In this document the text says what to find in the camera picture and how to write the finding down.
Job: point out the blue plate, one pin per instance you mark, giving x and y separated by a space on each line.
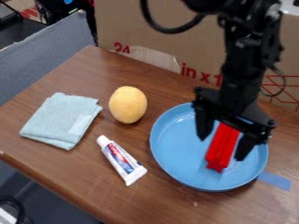
179 152

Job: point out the red star-shaped bar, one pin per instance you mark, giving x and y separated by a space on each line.
222 147

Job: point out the blue tape strip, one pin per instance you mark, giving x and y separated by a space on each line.
276 180

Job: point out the light blue folded cloth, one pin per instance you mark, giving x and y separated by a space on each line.
62 119

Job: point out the black device in background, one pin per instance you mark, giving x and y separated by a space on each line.
54 10

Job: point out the yellow round fruit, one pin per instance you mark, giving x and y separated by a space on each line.
127 104

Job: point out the white toothpaste tube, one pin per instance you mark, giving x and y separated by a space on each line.
129 168

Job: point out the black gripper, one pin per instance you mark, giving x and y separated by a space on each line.
233 105

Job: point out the brown cardboard box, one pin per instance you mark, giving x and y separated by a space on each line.
194 53

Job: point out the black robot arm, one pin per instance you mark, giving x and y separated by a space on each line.
252 23

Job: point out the grey fabric partition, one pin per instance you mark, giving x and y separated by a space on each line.
29 59

